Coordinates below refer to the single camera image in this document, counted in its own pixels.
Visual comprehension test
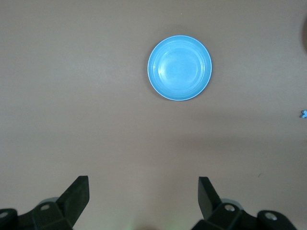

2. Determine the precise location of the blue round plate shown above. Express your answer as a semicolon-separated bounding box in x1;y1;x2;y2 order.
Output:
147;35;213;102

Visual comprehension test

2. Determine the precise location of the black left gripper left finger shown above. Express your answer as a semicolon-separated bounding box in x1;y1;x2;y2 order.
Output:
18;175;90;230

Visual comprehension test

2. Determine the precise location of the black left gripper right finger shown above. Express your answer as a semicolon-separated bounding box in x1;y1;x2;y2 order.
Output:
191;176;259;230

